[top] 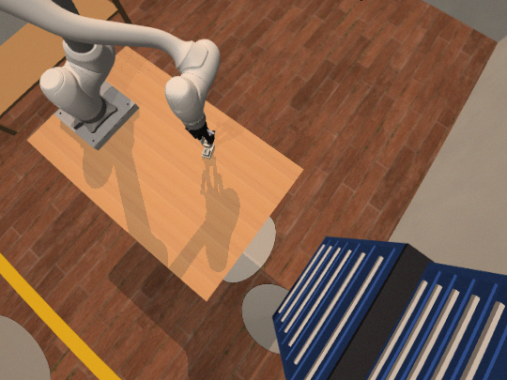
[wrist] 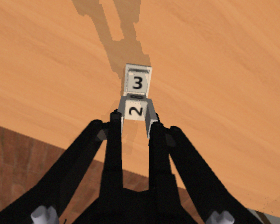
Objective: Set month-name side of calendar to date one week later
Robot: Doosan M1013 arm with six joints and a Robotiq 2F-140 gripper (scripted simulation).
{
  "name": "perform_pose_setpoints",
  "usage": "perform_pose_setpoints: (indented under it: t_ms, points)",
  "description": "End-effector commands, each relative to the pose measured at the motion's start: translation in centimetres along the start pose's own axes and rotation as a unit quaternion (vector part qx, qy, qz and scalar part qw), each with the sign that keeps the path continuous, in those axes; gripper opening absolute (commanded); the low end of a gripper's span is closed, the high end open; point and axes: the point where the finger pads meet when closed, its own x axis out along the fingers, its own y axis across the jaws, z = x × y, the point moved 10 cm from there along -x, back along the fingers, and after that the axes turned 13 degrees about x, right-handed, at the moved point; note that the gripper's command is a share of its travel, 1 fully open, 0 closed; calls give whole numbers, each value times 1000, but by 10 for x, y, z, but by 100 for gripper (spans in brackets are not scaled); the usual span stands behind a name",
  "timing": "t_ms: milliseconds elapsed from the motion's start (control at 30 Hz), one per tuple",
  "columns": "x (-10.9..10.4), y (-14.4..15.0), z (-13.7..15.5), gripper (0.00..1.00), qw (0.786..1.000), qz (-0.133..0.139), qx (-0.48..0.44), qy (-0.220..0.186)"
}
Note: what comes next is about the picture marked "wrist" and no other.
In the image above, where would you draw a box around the white number cube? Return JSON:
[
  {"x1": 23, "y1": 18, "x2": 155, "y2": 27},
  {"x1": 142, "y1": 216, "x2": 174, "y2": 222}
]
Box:
[
  {"x1": 124, "y1": 93, "x2": 148, "y2": 121},
  {"x1": 127, "y1": 68, "x2": 149, "y2": 93}
]

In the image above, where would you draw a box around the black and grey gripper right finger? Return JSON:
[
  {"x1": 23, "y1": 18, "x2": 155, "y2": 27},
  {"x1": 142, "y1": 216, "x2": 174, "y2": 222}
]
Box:
[{"x1": 145, "y1": 98, "x2": 263, "y2": 224}]

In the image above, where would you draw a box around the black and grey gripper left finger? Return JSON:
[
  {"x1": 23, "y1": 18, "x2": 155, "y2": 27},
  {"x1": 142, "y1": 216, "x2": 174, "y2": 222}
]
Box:
[{"x1": 0, "y1": 96, "x2": 126, "y2": 224}]

